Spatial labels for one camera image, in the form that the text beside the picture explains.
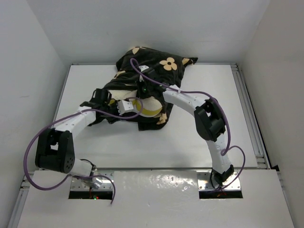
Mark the black floral pillowcase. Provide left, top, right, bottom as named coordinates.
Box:
left=89, top=47, right=198, bottom=131

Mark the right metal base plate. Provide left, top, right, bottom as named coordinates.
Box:
left=197, top=170, right=242, bottom=191

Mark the purple cable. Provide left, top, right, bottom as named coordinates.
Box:
left=23, top=98, right=144, bottom=205
left=130, top=57, right=246, bottom=190

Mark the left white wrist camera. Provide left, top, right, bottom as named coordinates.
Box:
left=117, top=100, right=134, bottom=115

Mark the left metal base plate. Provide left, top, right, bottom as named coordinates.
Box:
left=70, top=169, right=114, bottom=191

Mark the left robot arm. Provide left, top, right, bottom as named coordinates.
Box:
left=35, top=89, right=118, bottom=177

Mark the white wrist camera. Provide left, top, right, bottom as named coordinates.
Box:
left=117, top=100, right=134, bottom=115
left=139, top=65, right=150, bottom=75

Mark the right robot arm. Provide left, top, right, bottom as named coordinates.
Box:
left=135, top=68, right=234, bottom=188

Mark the white front cover board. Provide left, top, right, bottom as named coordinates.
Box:
left=19, top=170, right=293, bottom=228

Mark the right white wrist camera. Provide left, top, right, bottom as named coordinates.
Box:
left=139, top=65, right=150, bottom=75

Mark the cream yellow pillow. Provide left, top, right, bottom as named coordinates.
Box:
left=108, top=89, right=165, bottom=118

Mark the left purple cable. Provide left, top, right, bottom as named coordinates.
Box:
left=23, top=98, right=144, bottom=205

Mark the metal base plate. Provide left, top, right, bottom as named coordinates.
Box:
left=197, top=170, right=242, bottom=191
left=70, top=169, right=114, bottom=191

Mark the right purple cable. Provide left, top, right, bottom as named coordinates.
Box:
left=130, top=57, right=246, bottom=190

